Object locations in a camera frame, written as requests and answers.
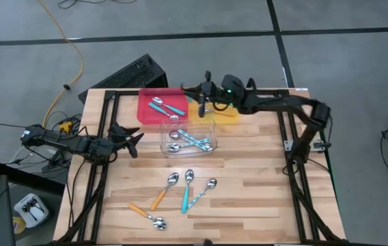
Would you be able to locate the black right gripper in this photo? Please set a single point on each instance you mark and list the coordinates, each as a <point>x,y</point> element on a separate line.
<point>212,92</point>

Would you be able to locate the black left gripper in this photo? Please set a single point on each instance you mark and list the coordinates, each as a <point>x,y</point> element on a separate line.
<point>119,140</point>

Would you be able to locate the teal white striped spoon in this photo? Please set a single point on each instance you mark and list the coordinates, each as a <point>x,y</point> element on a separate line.
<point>174,135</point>
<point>189,136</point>
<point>211,184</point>
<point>173,148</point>

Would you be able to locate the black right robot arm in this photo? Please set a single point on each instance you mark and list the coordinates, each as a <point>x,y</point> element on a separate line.
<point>276,102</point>

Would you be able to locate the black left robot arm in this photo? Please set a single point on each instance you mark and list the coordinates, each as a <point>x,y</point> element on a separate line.
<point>61,141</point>

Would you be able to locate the red translucent plastic tray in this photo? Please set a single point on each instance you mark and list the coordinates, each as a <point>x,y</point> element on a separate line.
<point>146,118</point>

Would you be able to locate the yellow translucent plastic tray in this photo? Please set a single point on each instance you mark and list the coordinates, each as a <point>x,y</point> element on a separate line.
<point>197,119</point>

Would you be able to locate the clear plastic bin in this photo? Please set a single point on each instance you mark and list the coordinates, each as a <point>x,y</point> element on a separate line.
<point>170,154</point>

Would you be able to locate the black clamp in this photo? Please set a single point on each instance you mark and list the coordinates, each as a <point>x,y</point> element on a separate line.
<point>251,83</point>

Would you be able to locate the black tripod base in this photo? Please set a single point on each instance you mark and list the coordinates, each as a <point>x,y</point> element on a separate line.
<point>57,160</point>

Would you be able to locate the black floor bar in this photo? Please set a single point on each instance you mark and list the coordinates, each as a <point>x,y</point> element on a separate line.
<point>26,178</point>

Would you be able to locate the white open box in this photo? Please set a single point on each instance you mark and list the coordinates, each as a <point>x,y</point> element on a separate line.
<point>21,208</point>

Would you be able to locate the yellow tape roll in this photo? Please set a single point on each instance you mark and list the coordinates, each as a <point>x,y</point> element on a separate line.
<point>18,227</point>

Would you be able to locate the black metal table frame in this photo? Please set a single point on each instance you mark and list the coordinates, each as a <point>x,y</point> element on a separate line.
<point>112,109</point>

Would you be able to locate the grey metal bracket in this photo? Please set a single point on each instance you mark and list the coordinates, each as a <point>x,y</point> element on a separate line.
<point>289,145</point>

